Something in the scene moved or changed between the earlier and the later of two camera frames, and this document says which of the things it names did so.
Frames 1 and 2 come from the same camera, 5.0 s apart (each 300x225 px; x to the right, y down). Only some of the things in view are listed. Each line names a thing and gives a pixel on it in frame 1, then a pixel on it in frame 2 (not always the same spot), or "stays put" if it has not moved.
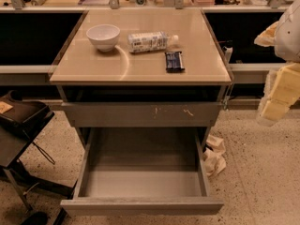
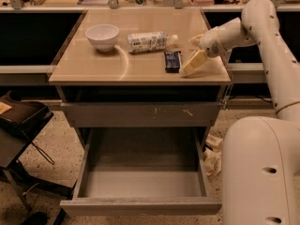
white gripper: (289, 37) to (210, 43)
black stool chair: (20, 120) stays put
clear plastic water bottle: (150, 41) stays put
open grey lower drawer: (143, 172) stays put
